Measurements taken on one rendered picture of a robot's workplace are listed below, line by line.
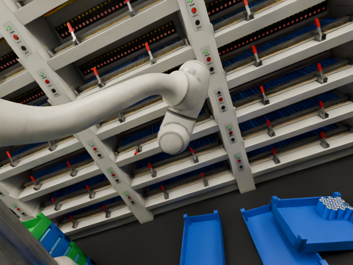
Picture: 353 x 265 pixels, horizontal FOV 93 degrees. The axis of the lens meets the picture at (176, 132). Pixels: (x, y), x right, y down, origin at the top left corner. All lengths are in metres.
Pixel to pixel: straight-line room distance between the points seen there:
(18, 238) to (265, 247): 0.89
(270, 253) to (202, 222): 0.36
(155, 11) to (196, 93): 0.43
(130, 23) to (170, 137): 0.52
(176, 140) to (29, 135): 0.31
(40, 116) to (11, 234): 0.31
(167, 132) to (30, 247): 0.44
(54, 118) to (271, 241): 0.95
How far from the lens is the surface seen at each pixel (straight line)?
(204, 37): 0.80
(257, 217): 1.07
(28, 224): 1.27
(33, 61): 0.99
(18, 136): 0.36
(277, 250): 0.99
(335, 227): 1.03
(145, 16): 0.81
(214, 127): 0.88
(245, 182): 1.13
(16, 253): 0.59
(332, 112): 1.18
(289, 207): 1.02
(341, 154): 1.38
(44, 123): 0.36
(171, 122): 0.51
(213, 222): 1.10
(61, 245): 1.20
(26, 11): 0.99
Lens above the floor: 0.88
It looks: 23 degrees down
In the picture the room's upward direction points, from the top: 24 degrees counter-clockwise
